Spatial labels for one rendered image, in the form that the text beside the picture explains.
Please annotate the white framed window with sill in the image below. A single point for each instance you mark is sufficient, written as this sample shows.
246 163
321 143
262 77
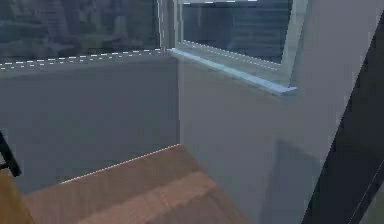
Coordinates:
233 30

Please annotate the wide dark glass window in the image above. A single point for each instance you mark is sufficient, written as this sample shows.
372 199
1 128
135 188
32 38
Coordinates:
76 26

